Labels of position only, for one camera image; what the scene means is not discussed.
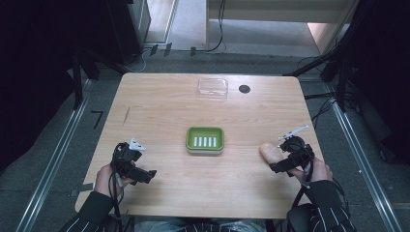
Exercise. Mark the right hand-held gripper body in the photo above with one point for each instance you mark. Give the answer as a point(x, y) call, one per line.
point(296, 150)

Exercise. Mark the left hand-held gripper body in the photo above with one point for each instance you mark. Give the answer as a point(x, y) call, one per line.
point(125, 156)

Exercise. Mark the green soap dish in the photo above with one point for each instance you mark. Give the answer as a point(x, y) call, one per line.
point(205, 140)

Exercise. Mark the person's right hand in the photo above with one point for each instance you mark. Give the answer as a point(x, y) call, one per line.
point(317, 172)

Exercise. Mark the person's left hand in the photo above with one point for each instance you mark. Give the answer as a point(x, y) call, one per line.
point(105, 180)

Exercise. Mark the black round table grommet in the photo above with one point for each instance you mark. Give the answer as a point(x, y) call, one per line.
point(244, 89)

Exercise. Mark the black stand legs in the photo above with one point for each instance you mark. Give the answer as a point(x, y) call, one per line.
point(80, 77)

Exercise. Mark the clear plastic lid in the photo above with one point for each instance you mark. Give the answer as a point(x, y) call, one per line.
point(212, 87)

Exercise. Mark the black cabinet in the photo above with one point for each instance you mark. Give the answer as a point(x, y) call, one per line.
point(129, 29)

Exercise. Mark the white wooden bench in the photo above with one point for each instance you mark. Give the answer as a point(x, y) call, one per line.
point(277, 9)

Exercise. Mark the metal floor rail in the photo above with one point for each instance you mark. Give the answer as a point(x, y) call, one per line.
point(364, 161)
point(53, 158)

